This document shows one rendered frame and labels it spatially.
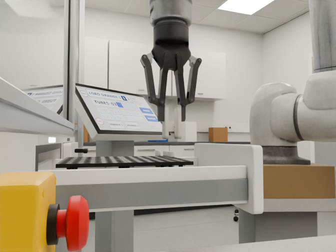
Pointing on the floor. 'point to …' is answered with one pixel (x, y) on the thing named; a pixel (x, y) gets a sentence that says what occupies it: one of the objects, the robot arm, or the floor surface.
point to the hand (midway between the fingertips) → (171, 122)
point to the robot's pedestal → (283, 219)
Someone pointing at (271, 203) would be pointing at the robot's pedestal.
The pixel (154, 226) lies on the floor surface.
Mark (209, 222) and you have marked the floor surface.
